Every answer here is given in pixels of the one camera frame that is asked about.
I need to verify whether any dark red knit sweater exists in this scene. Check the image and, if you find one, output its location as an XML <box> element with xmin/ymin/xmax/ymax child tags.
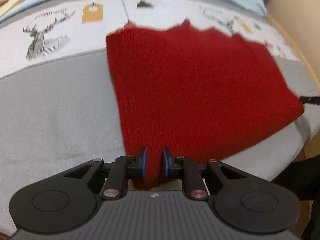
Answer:
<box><xmin>106</xmin><ymin>21</ymin><xmax>304</xmax><ymax>189</ymax></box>

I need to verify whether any printed grey bed sheet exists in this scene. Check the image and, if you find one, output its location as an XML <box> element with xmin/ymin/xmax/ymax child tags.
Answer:
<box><xmin>0</xmin><ymin>0</ymin><xmax>320</xmax><ymax>237</ymax></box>

